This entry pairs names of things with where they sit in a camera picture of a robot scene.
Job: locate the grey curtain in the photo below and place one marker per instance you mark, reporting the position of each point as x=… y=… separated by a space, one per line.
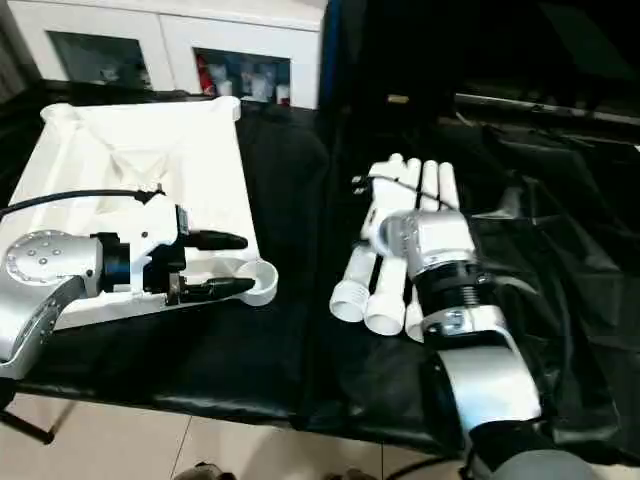
x=15 y=65

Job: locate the white cabinet with glass doors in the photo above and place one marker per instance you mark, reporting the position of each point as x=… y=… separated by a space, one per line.
x=165 y=30

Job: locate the black metal stand leg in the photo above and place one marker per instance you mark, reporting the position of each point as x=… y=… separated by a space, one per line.
x=27 y=417

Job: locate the dark blue fabric panel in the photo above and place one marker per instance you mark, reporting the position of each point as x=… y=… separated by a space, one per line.
x=330 y=50

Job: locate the dark left robot foot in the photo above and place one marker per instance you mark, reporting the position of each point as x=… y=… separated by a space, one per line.
x=202 y=471

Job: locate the white plastic table leg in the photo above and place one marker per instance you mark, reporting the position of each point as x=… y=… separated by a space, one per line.
x=385 y=312
x=431 y=175
x=350 y=295
x=447 y=185

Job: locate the dark metal rod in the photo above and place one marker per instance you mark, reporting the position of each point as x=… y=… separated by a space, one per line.
x=525 y=105

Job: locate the white plastic table top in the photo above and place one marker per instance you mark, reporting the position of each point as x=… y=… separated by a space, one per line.
x=125 y=130

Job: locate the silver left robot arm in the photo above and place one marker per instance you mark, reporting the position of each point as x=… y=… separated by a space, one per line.
x=45 y=260

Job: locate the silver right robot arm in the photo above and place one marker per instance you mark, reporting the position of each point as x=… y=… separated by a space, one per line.
x=440 y=235

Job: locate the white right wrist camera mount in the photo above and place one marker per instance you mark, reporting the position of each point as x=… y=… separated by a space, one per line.
x=385 y=200

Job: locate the black mat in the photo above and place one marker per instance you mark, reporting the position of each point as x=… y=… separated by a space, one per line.
x=300 y=225

